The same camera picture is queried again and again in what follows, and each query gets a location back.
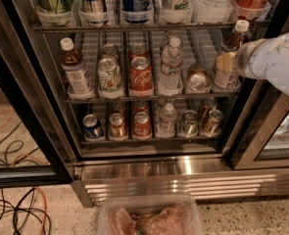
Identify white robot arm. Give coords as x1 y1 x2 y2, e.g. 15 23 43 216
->
216 32 289 96

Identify gold soda can middle shelf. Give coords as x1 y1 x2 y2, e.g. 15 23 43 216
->
187 65 210 91

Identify clear water bottle middle shelf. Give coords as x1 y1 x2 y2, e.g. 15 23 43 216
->
159 36 183 95

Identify small water bottle bottom shelf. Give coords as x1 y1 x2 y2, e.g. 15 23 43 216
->
158 103 177 138

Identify stainless steel fridge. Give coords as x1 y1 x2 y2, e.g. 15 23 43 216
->
0 0 289 208

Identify red can bottom shelf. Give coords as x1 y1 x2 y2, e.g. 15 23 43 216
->
133 112 152 138

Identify blue Pepsi can bottom shelf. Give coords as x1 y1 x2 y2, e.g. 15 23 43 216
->
82 115 104 140

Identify left tea bottle white cap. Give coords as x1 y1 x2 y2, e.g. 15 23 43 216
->
60 37 91 95

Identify open glass fridge door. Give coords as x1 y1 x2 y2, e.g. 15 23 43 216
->
0 31 72 188

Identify rear gold can bottom right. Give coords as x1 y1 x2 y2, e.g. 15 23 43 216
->
198 97 217 120

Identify gold can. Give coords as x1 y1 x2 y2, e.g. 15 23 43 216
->
198 97 217 120
201 109 223 136
110 113 126 138

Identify silver green can bottom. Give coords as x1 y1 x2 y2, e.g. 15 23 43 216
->
179 110 198 138

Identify red Coca-Cola can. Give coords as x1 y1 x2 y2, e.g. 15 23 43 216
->
129 57 152 91

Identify rear red cola can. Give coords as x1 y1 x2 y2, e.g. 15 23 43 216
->
128 43 149 61

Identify rear white green can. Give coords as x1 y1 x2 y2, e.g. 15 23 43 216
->
101 44 120 61

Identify white green soda can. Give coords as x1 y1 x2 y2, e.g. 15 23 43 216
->
98 57 121 92

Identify gold can bottom left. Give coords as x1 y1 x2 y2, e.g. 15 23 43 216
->
110 113 126 138

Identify clear plastic bin with cloth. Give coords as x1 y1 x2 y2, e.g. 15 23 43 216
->
97 193 203 235

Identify orange cable on floor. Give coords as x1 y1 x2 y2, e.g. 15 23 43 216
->
32 186 49 235

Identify black cables on floor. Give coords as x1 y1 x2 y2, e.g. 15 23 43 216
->
0 187 52 235

